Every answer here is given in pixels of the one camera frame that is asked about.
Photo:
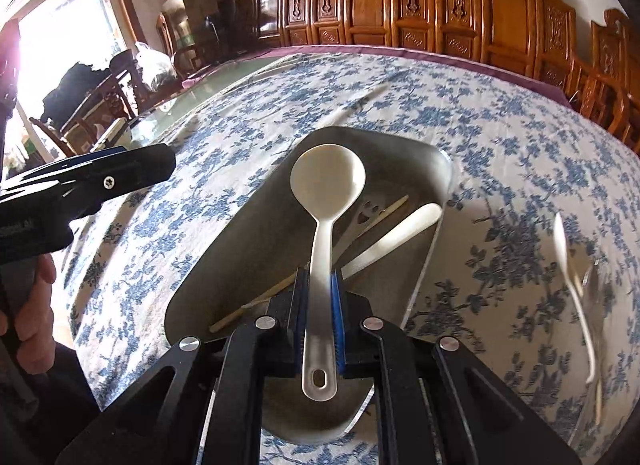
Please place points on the wooden chopstick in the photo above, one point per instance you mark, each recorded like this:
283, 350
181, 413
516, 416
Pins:
257, 299
250, 304
599, 402

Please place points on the rectangular metal tin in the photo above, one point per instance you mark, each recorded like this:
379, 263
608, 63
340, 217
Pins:
250, 245

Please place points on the large white spoon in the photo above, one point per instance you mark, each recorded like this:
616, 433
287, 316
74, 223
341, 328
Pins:
327, 180

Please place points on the dark wooden chair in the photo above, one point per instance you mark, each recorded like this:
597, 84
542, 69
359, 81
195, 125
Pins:
110, 105

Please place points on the slim white spoon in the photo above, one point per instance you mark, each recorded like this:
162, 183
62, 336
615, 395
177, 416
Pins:
562, 245

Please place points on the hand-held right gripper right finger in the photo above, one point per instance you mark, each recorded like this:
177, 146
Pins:
425, 395

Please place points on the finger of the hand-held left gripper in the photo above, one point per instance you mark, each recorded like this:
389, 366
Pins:
130, 170

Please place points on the carved wooden armchair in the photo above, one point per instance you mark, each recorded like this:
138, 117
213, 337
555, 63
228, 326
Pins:
612, 60

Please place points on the carved wooden sofa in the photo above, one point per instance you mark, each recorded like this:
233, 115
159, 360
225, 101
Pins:
500, 10

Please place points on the person's left hand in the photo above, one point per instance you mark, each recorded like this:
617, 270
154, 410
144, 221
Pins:
37, 315

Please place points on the blue floral tablecloth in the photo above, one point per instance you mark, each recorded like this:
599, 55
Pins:
500, 145

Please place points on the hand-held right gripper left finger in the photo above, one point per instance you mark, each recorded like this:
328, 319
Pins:
240, 395

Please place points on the white plastic bag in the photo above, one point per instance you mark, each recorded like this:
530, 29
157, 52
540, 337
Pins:
155, 67

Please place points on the dark clothing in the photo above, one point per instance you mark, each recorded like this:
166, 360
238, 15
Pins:
50, 425

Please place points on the black clothes pile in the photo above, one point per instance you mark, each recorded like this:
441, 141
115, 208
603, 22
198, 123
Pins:
80, 85

